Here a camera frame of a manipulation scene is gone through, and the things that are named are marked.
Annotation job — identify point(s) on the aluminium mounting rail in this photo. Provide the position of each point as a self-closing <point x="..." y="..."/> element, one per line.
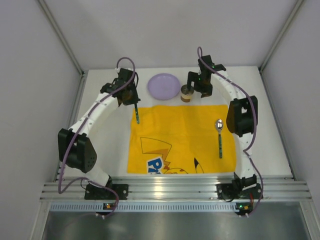
<point x="184" y="187"/>

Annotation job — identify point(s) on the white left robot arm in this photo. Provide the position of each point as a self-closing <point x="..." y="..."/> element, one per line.
<point x="75" y="147"/>

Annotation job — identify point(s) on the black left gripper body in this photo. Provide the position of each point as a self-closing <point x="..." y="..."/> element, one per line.
<point x="133" y="100"/>

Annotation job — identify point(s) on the metal cup with brown base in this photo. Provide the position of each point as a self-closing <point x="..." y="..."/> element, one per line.
<point x="186" y="93"/>

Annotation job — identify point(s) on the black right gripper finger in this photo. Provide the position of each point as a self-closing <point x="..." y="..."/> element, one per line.
<point x="193" y="79"/>
<point x="206" y="93"/>

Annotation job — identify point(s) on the black left arm base bracket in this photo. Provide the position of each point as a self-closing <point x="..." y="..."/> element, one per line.
<point x="98" y="193"/>

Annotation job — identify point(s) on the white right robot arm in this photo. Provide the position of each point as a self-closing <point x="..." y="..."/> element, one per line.
<point x="241" y="119"/>

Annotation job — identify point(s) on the perforated grey cable duct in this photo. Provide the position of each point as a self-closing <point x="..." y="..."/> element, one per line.
<point x="147" y="207"/>

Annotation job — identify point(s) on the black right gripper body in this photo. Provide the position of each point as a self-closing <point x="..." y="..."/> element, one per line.
<point x="191" y="78"/>

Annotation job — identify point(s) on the black right arm base bracket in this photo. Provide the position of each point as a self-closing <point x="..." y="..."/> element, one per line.
<point x="228" y="193"/>

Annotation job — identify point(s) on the yellow cartoon print cloth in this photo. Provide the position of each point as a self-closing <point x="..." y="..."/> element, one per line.
<point x="180" y="140"/>

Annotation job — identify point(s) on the spoon with teal handle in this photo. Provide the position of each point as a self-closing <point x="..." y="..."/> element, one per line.
<point x="219" y="127"/>

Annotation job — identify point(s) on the purple plastic plate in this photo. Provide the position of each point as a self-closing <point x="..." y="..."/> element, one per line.
<point x="163" y="86"/>

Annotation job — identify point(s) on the fork with teal handle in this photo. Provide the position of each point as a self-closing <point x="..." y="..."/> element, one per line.
<point x="137" y="113"/>

